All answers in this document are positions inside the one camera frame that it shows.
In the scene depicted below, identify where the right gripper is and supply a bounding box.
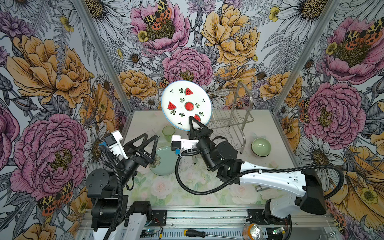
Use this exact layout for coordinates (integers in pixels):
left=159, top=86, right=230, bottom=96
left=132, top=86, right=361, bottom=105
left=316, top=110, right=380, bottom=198
left=187, top=115, right=217, bottom=170

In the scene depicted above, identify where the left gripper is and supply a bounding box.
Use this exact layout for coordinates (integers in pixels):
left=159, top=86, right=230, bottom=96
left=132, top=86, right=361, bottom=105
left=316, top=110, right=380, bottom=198
left=114, top=132, right=160, bottom=193

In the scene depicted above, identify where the clear faceted glass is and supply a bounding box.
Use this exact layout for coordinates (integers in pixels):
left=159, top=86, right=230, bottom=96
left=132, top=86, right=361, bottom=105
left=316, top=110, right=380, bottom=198
left=146, top=130, right=157, bottom=138

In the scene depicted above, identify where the pale green plate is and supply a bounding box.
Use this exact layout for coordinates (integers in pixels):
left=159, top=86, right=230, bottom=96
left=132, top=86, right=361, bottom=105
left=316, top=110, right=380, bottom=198
left=150, top=146, right=178, bottom=176

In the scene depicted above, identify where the white patterned plate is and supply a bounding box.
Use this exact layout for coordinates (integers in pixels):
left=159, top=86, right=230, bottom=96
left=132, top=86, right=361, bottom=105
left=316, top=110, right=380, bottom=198
left=161, top=81, right=213, bottom=131

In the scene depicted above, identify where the steel two-tier dish rack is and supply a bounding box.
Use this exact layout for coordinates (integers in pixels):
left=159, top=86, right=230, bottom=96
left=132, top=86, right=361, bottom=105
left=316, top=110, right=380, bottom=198
left=208, top=83, right=254, bottom=154

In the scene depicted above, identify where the light green ceramic bowl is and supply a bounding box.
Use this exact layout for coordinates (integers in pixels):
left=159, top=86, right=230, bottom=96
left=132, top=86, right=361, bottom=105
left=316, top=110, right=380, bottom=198
left=251, top=138, right=272, bottom=157

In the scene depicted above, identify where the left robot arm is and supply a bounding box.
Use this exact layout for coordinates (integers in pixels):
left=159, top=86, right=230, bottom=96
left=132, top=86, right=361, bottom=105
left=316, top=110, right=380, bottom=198
left=86, top=131, right=159, bottom=240

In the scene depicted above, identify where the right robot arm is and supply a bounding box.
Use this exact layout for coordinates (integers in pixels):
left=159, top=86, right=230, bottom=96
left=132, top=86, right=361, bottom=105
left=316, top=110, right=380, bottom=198
left=188, top=117, right=327, bottom=219

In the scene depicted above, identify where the grey metal cylinder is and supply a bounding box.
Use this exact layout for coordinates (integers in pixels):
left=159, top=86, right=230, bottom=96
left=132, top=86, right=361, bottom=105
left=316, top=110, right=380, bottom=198
left=255, top=186, right=270, bottom=192

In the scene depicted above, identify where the green circuit board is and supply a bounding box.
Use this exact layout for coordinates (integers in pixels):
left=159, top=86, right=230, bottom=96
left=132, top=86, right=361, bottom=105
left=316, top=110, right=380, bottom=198
left=140, top=229, right=161, bottom=238

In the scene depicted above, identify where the black yellow screwdriver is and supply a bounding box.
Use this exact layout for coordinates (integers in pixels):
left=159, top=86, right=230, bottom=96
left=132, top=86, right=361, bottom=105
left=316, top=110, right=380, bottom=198
left=184, top=229, right=237, bottom=240

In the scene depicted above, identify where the roll of tape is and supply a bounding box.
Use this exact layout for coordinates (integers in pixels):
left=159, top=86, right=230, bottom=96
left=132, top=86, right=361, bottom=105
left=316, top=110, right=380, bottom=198
left=242, top=224, right=264, bottom=240

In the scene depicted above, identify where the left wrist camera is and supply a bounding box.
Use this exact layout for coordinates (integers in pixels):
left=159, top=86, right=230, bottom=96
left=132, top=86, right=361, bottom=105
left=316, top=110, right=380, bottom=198
left=100, top=131, right=128, bottom=160

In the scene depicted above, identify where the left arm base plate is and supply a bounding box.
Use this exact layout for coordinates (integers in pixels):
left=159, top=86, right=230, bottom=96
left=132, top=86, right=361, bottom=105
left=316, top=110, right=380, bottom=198
left=147, top=209, right=168, bottom=227

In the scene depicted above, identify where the aluminium front rail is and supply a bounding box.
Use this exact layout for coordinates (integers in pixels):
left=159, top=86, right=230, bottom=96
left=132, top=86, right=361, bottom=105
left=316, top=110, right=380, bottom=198
left=78, top=206, right=334, bottom=232

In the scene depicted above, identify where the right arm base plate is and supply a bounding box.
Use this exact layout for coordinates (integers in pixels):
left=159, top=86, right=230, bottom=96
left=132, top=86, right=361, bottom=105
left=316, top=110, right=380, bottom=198
left=247, top=209, right=290, bottom=226

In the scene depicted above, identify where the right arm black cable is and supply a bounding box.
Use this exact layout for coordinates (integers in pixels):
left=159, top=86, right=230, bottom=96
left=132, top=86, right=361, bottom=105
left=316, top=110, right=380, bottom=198
left=174, top=135, right=345, bottom=240

